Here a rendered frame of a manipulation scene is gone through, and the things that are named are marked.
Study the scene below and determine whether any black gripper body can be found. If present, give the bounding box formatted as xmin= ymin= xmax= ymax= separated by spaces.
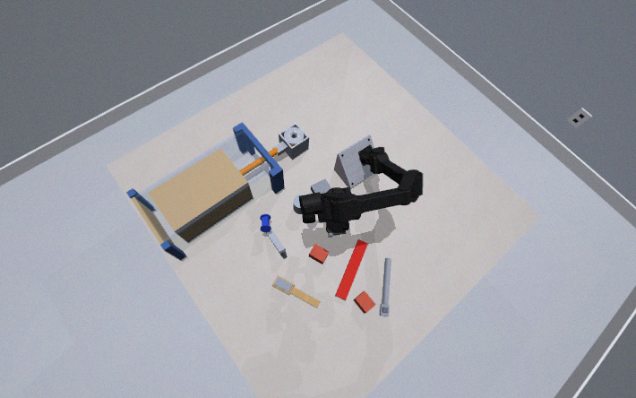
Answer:
xmin=302 ymin=212 xmax=361 ymax=223

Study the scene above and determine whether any reddish-brown block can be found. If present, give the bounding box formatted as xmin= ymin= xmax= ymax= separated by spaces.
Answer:
xmin=309 ymin=244 xmax=329 ymax=264
xmin=354 ymin=291 xmax=376 ymax=313

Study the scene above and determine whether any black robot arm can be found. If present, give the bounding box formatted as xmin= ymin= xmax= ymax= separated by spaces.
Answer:
xmin=299 ymin=145 xmax=424 ymax=233

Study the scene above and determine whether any red flat bar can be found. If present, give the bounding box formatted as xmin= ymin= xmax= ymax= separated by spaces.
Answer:
xmin=335 ymin=240 xmax=368 ymax=300

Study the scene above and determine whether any grey cylinder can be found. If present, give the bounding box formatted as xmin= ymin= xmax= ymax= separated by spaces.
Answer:
xmin=293 ymin=195 xmax=302 ymax=214

